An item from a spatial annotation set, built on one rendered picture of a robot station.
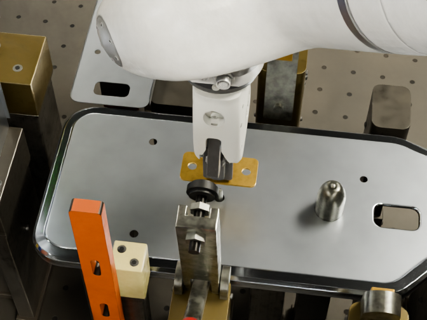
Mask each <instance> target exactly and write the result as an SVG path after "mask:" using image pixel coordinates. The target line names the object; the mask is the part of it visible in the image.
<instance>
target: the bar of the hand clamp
mask: <svg viewBox="0 0 427 320"><path fill-rule="evenodd" d="M186 193H187V195H188V196H189V197H190V198H191V199H192V200H194V201H196V202H195V203H191V207H190V212H191V214H193V216H188V210H187V206H186V205H182V204H180V205H179V206H178V210H177V218H176V223H175V230H176V235H177V243H178V248H179V256H180V265H181V270H182V278H183V283H184V289H185V290H187V291H190V290H191V287H192V285H193V283H192V279H197V280H203V281H211V287H212V293H215V294H219V291H220V277H221V274H222V270H221V250H220V212H219V209H218V208H211V209H210V205H209V204H207V203H209V202H212V201H213V200H215V199H217V198H218V196H219V188H218V186H216V185H215V184H214V183H213V182H211V181H209V180H204V179H197V180H193V181H192V182H190V183H188V185H187V190H186ZM209 213H210V216H209ZM205 216H209V218H205Z"/></svg>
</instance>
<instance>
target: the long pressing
mask: <svg viewBox="0 0 427 320"><path fill-rule="evenodd" d="M152 139H155V140H156V141H157V144H156V145H151V144H150V143H149V141H150V140H152ZM186 152H194V144H193V117H192V116H181V115H174V114H162V113H155V112H142V111H135V110H123V109H110V108H103V107H90V108H87V109H83V110H80V111H78V112H76V113H75V114H73V115H72V116H71V117H70V118H68V120H66V122H65V124H64V126H63V128H62V132H61V134H60V138H59V141H58V145H57V149H56V152H55V157H54V159H53V163H52V166H51V170H50V174H49V177H48V181H47V184H46V188H45V191H44V195H43V199H42V201H41V205H40V209H39V213H38V216H37V220H36V224H35V226H34V231H33V235H32V238H33V243H34V247H35V249H36V251H37V253H38V255H39V256H40V257H41V258H42V259H43V260H45V261H46V262H48V263H50V264H53V265H57V266H60V267H70V268H77V269H81V264H80V261H79V255H78V251H77V248H76V242H75V239H74V234H73V231H72V226H71V221H70V218H69V208H70V205H71V201H72V199H73V198H78V199H89V200H96V201H102V202H104V204H105V211H106V215H107V222H108V226H109V233H110V237H111V244H112V248H113V246H114V242H115V241H127V242H133V243H144V244H146V245H147V249H148V255H149V265H150V271H151V273H150V277H160V278H166V279H174V278H175V270H176V266H177V261H178V260H179V261H180V256H179V248H178V243H177V235H176V230H175V223H176V218H177V210H178V206H179V205H180V204H182V205H186V206H187V210H188V216H193V214H191V212H190V207H191V203H195V202H196V201H194V200H192V199H190V198H189V196H188V195H187V193H186V190H187V185H188V183H190V181H183V180H181V179H180V170H181V166H182V160H183V155H184V153H186ZM242 157H247V158H254V159H256V160H258V162H259V164H258V170H257V180H256V185H255V186H254V187H252V188H248V187H237V186H230V185H219V184H216V186H218V188H221V189H222V191H223V196H224V200H223V201H222V202H217V201H216V200H213V201H212V202H209V203H207V204H209V205H210V209H211V208H218V209H219V212H220V250H221V270H222V267H223V265H224V266H230V267H231V277H230V284H231V286H239V287H245V288H255V289H262V290H273V291H284V292H289V293H300V294H307V295H318V296H323V297H334V298H345V299H352V300H361V298H362V296H363V294H364V293H365V292H366V291H370V289H371V287H376V288H386V289H393V290H395V293H398V294H399V295H401V296H402V299H403V298H405V297H407V296H409V295H410V294H411V293H412V292H413V291H415V290H416V289H418V287H420V286H421V285H422V284H424V283H425V282H427V149H425V148H423V147H421V146H418V145H416V144H414V143H412V142H410V141H407V140H404V139H402V138H398V137H391V136H384V135H371V134H364V133H352V132H345V131H333V130H321V129H314V128H301V127H295V126H282V125H275V124H263V123H251V122H248V123H247V132H246V137H245V145H244V149H243V156H242ZM361 177H366V178H367V182H364V183H363V182H361V181H360V178H361ZM329 180H335V181H338V182H339V183H341V184H342V186H343V187H344V190H345V193H346V200H345V204H344V209H343V214H342V216H341V218H340V219H338V220H336V221H333V222H327V221H324V220H322V219H320V218H319V217H318V216H317V215H316V213H315V204H316V197H317V193H318V190H319V188H320V187H321V186H322V184H323V183H325V182H326V181H329ZM378 206H388V207H394V208H406V209H412V210H415V211H416V212H417V214H418V216H419V226H418V228H417V229H416V230H403V229H392V228H385V227H380V226H378V225H376V223H375V221H374V212H375V209H376V208H377V207H378ZM133 230H136V231H137V232H138V233H139V234H138V236H137V237H131V236H130V233H131V231H133Z"/></svg>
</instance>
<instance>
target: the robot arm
mask: <svg viewBox="0 0 427 320"><path fill-rule="evenodd" d="M96 28H97V34H98V37H99V39H100V44H101V46H102V47H103V48H104V50H105V52H106V53H107V54H108V55H109V57H110V58H111V60H112V61H113V62H115V63H116V64H117V65H118V66H120V67H121V68H122V69H124V70H126V71H128V72H130V73H132V74H135V75H137V76H141V77H146V78H149V79H157V80H162V81H188V82H189V83H191V84H192V86H193V144H194V153H195V155H196V157H197V158H198V159H200V158H201V157H202V158H203V176H204V177H205V178H211V179H213V180H232V178H233V163H238V162H239V161H240V160H241V159H242V156H243V149H244V145H245V137H246V132H247V123H248V113H249V108H250V84H251V83H252V82H253V81H254V79H255V78H256V77H257V75H258V74H259V73H260V71H261V70H262V68H263V65H264V63H266V62H270V61H272V60H276V59H278V58H281V57H285V56H287V55H291V54H293V53H297V52H300V51H304V50H308V49H312V48H328V49H337V50H351V51H365V52H373V53H389V54H399V55H417V56H427V0H103V1H102V2H101V4H100V6H99V8H98V10H97V16H96Z"/></svg>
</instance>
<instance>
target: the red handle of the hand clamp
mask: <svg viewBox="0 0 427 320"><path fill-rule="evenodd" d="M192 283H193V285H192V287H191V292H190V295H189V299H188V302H187V307H186V311H185V314H184V318H183V320H202V317H203V312H204V309H205V304H206V300H207V295H208V290H209V287H210V284H211V281H203V280H197V279H192Z"/></svg>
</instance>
